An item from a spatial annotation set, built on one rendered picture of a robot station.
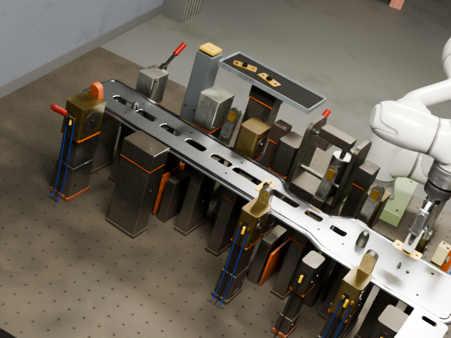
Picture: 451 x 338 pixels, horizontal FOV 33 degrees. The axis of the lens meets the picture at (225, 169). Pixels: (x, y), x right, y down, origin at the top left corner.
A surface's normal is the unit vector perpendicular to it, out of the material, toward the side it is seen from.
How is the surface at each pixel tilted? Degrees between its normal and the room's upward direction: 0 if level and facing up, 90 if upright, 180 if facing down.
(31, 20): 90
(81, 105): 0
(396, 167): 93
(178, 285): 0
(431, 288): 0
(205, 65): 90
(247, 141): 90
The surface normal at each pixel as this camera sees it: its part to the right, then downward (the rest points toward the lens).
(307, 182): 0.25, -0.80
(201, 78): -0.53, 0.35
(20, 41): 0.87, 0.43
